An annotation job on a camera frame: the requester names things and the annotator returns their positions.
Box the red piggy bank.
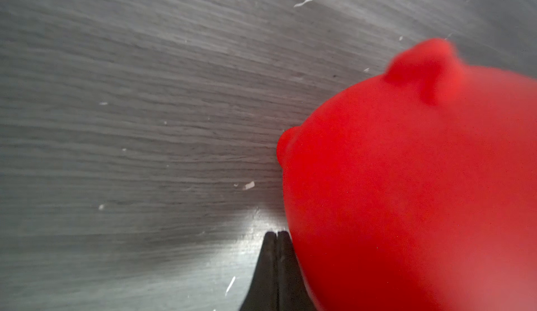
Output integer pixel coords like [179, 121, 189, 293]
[276, 38, 536, 310]

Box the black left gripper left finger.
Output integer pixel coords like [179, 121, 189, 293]
[239, 232, 277, 311]

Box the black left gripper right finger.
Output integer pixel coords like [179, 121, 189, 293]
[276, 231, 316, 311]

